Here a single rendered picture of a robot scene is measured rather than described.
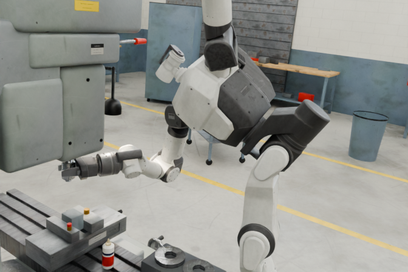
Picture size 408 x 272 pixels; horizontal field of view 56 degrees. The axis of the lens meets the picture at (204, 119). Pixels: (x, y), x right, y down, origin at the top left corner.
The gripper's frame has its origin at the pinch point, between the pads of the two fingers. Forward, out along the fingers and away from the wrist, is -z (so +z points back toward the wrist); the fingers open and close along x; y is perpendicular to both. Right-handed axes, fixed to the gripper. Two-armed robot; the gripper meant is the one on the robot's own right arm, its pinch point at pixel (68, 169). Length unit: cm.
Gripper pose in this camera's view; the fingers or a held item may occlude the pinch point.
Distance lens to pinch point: 148.1
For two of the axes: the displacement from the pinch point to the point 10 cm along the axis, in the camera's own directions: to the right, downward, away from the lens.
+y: -0.7, 9.6, 2.7
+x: 5.1, 2.7, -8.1
